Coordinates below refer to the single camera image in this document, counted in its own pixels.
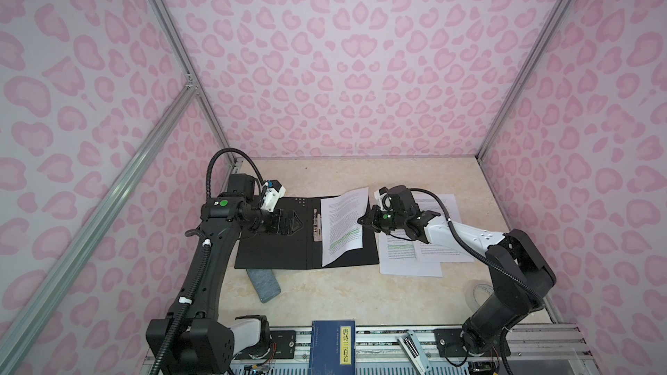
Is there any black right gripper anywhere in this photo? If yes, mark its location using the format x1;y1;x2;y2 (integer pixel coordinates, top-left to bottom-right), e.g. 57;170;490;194
355;204;407;235

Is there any teal folder with black inside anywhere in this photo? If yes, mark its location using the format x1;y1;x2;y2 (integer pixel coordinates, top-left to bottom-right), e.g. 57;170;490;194
233;193;380;271

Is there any printed paper sheet top highlighted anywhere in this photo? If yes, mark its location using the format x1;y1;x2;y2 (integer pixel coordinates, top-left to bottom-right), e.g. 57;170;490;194
321;187;368;267

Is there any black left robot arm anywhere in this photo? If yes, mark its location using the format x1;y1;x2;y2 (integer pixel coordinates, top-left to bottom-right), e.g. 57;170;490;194
146;174;302;374

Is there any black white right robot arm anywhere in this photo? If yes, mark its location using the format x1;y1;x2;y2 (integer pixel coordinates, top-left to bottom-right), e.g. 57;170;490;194
358;186;557;356

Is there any printed paper sheet bottom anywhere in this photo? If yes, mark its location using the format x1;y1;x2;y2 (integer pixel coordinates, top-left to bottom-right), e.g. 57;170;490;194
377;231;442;278

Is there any grey sponge eraser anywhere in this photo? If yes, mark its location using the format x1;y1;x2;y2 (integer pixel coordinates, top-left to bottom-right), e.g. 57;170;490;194
246;269;281;304

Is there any white tape roll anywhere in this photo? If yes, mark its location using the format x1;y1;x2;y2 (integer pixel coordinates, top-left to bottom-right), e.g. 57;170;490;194
465;281;494;314

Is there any blue book yellow label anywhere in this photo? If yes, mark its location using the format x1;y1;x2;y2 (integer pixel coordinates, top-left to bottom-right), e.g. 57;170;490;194
308;320;356;375

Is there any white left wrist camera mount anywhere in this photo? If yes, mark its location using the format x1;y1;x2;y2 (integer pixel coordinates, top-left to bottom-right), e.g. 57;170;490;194
260;180;286;213

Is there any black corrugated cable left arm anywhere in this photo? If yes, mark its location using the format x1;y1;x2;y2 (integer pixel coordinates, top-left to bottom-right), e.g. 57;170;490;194
148;148;267;375

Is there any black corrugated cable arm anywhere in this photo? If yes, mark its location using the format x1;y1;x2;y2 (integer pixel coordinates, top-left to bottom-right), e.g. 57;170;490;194
148;148;267;375
408;187;548;375

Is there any white clip on rail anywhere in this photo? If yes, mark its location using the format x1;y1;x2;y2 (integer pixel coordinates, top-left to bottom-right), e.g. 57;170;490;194
397;330;432;375

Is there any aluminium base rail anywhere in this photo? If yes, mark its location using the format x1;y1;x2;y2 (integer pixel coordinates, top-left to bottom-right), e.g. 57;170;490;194
212;324;601;374

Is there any aluminium frame post left rear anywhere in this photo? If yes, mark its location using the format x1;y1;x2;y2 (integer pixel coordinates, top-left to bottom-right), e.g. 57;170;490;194
147;0;229;148

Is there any aluminium frame post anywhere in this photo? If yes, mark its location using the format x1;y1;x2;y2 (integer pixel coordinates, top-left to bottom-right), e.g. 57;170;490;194
147;0;229;148
475;0;576;165

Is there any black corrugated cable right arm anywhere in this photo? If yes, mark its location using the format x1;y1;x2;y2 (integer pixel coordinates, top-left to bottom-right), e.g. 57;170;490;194
408;187;548;375

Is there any aluminium diagonal frame bar left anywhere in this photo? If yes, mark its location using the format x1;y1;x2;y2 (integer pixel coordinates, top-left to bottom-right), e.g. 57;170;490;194
1;84;199;374

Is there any aluminium frame post right rear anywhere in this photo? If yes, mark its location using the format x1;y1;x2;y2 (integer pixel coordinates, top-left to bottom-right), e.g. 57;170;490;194
475;0;576;165

